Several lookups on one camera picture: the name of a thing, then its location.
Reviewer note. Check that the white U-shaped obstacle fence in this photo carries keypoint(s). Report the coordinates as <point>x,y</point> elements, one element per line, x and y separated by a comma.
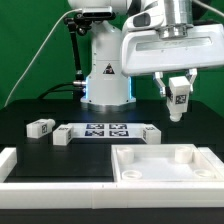
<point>113,194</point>

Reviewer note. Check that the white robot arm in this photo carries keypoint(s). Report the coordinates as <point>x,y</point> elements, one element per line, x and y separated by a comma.
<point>106,85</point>

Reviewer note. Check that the grey camera on mount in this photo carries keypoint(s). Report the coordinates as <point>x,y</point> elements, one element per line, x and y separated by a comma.
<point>98,13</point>

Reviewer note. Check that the white fiducial marker base plate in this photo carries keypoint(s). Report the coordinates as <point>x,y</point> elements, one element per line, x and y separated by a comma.
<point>107,130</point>

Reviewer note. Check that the white square table top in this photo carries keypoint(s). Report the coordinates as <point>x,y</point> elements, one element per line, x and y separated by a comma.
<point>160,163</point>

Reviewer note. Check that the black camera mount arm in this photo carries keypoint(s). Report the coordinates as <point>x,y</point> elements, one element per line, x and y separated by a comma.
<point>72,28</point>

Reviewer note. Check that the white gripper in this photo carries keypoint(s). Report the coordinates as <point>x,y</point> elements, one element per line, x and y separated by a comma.
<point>144,52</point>

